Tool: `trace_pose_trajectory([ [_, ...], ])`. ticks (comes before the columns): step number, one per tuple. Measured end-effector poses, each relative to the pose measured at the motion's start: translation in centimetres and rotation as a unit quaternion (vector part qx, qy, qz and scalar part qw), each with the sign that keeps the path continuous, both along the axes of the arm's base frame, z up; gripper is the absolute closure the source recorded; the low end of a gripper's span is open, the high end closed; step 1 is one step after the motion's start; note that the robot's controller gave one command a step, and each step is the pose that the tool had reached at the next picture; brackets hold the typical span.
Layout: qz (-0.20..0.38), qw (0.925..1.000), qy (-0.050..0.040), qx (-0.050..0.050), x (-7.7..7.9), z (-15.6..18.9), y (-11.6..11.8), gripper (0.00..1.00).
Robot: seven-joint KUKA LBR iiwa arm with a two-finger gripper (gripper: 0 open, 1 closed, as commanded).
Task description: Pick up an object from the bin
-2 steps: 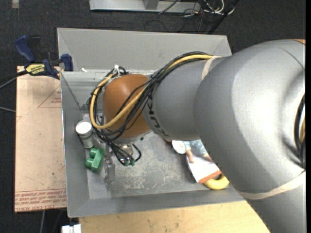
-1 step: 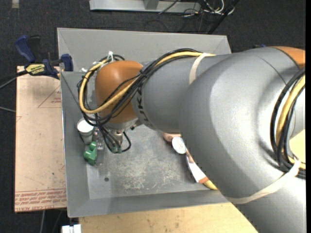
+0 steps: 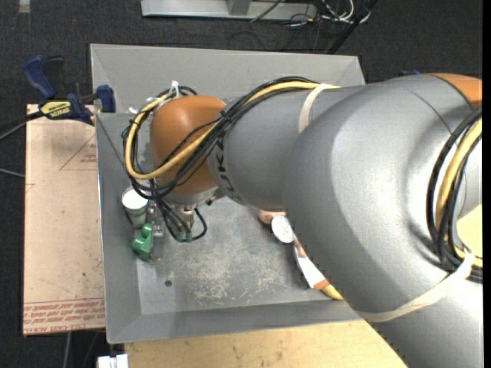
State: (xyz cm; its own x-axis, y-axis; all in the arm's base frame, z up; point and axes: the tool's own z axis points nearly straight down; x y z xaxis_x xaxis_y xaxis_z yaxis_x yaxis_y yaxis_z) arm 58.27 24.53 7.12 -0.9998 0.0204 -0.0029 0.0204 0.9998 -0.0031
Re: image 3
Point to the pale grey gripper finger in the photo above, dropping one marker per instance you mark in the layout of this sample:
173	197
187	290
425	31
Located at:
159	244

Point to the green plastic toy block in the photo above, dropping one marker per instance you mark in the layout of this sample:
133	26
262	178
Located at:
142	245

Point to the white paper cup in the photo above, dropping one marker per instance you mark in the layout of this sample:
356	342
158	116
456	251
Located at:
134	203

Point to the grey metal bin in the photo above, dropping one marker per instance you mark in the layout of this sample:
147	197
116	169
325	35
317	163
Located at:
230	267

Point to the peach rounded toy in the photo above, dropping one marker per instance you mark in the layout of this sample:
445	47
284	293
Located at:
265	217

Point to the brown cardboard board, red print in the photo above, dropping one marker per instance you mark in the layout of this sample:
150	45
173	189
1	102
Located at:
61	221

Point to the white round disc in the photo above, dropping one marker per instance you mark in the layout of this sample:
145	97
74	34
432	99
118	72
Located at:
283	229

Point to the yellow rounded toy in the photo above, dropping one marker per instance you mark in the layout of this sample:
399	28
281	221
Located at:
332	293

